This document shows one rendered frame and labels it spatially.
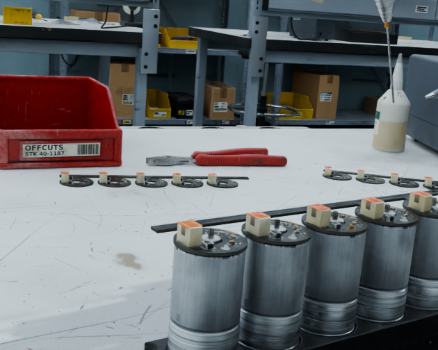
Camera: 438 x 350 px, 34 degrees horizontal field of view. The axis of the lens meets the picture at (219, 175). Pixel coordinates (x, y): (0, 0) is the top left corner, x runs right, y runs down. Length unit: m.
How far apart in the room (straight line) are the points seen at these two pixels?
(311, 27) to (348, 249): 2.80
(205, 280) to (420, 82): 0.60
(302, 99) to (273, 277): 4.80
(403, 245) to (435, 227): 0.02
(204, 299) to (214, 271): 0.01
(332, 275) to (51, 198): 0.27
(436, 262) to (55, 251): 0.20
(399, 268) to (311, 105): 4.74
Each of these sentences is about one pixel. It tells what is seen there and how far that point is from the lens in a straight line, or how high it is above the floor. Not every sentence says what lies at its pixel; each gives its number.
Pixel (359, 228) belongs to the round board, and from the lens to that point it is 0.27.
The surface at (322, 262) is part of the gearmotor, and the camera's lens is 0.27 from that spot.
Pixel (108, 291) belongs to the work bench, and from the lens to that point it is 0.35.
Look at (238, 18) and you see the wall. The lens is 5.08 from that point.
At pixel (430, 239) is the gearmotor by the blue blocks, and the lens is 0.31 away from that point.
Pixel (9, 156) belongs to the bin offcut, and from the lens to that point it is 0.57.
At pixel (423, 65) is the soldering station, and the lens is 0.80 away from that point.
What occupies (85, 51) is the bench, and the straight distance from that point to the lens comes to 2.67.
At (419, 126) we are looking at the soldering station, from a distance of 0.80.
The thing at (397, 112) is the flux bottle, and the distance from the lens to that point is 0.75.
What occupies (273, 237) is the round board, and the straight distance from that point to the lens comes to 0.25.
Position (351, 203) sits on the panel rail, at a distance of 0.30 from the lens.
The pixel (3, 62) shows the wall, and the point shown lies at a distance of 4.71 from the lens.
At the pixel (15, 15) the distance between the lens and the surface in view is 2.65.
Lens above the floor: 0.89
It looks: 14 degrees down
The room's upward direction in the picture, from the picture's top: 4 degrees clockwise
